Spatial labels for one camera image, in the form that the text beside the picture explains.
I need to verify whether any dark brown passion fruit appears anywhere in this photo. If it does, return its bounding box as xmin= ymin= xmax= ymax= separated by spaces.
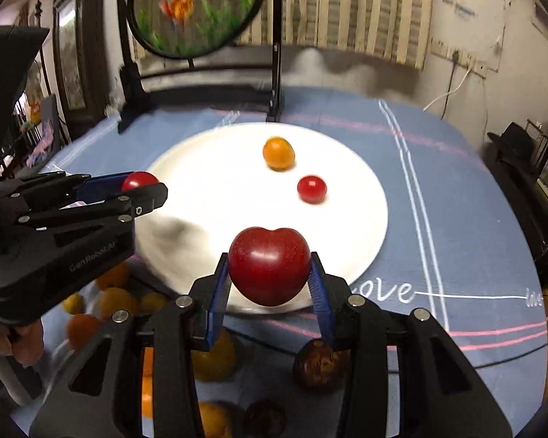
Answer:
xmin=293 ymin=338 xmax=350 ymax=395

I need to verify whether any round goldfish screen on stand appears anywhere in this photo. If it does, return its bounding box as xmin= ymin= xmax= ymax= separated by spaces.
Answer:
xmin=117 ymin=0 xmax=283 ymax=134

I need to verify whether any large red plum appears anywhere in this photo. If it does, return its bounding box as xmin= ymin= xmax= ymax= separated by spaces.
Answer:
xmin=228 ymin=227 xmax=311 ymax=307

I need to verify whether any person's left hand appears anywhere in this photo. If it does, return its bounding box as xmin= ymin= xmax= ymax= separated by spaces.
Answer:
xmin=0 ymin=319 xmax=44 ymax=367

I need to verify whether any orange cherry tomato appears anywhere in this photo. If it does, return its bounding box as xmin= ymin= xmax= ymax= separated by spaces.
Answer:
xmin=262 ymin=137 xmax=295 ymax=171

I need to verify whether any white power strip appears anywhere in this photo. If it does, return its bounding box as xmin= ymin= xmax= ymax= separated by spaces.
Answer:
xmin=430 ymin=38 xmax=488 ymax=79

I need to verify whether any dark framed mirror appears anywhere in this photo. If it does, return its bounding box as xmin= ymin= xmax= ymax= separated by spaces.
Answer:
xmin=53 ymin=0 xmax=110 ymax=138

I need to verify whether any white round plate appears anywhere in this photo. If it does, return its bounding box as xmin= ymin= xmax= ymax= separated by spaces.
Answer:
xmin=135 ymin=123 xmax=388 ymax=294

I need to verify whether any orange kumquat fruit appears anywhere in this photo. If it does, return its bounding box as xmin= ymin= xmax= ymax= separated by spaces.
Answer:
xmin=66 ymin=314 xmax=102 ymax=351

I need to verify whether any checked beige curtain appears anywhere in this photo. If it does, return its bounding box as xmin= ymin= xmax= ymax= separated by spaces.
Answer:
xmin=242 ymin=0 xmax=433 ymax=69

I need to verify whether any black hat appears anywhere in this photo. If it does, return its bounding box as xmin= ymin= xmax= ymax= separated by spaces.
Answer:
xmin=487 ymin=122 xmax=534 ymax=164

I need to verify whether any blue striped tablecloth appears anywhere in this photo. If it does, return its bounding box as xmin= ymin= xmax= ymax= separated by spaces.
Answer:
xmin=42 ymin=88 xmax=548 ymax=435

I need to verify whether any large orange tangerine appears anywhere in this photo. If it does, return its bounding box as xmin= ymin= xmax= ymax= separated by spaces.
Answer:
xmin=99 ymin=287 xmax=139 ymax=320

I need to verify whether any small red cherry tomato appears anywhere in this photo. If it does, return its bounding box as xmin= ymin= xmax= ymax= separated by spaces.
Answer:
xmin=121 ymin=171 xmax=159 ymax=192

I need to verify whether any yellow green round fruit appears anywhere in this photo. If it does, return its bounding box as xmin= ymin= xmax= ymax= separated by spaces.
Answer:
xmin=191 ymin=329 xmax=237 ymax=382

